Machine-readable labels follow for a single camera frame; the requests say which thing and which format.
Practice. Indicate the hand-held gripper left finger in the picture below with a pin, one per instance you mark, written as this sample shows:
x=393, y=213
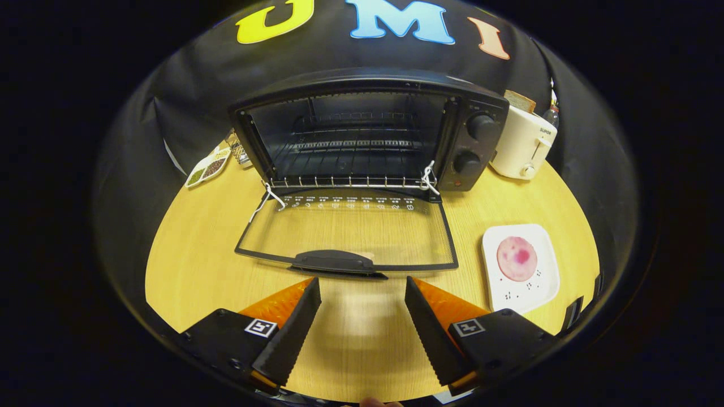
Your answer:
x=294, y=333

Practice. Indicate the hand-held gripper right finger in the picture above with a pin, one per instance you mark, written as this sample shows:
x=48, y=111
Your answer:
x=432, y=333

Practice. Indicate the pink round ham slice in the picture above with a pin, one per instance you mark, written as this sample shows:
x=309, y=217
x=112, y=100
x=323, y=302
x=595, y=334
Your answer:
x=516, y=258

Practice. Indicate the white square plate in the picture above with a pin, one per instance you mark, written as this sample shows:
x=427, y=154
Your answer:
x=537, y=288

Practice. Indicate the black toaster oven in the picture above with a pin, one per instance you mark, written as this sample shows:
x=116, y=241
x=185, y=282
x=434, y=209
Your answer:
x=481, y=147

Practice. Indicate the white pop-up toaster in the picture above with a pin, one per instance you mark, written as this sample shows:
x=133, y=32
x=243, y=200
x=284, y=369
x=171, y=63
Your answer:
x=520, y=147

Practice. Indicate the white sectioned grain dish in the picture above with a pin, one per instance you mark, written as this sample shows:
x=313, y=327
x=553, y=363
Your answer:
x=209, y=167

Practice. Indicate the brown bread slice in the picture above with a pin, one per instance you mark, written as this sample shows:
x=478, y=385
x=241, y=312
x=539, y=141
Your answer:
x=520, y=100

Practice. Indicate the clear plastic water bottle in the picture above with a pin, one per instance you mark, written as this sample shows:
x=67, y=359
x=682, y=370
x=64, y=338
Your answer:
x=552, y=110

